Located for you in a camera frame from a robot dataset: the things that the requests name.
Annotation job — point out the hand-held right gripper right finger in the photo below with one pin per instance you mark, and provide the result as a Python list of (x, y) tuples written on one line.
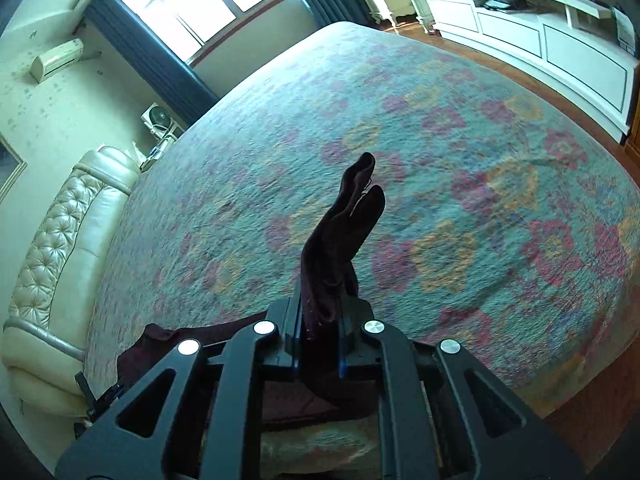
[(352, 347)]

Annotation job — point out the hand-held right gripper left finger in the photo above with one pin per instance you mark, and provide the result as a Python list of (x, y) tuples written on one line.
[(286, 342)]

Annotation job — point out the dark maroon pants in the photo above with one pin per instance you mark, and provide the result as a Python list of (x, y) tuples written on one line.
[(335, 240)]

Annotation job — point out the cream leather headboard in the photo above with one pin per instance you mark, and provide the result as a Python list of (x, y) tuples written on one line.
[(60, 240)]

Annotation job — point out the floral blanket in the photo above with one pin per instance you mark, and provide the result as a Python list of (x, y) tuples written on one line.
[(450, 160)]

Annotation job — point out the white fan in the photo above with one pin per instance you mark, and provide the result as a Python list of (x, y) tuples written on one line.
[(161, 120)]

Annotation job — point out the white TV cabinet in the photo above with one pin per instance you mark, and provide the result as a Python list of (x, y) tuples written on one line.
[(560, 45)]

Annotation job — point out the white paper sheet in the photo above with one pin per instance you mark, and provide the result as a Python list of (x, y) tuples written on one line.
[(625, 30)]

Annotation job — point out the white wall air conditioner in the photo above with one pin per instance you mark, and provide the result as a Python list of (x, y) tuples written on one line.
[(56, 59)]

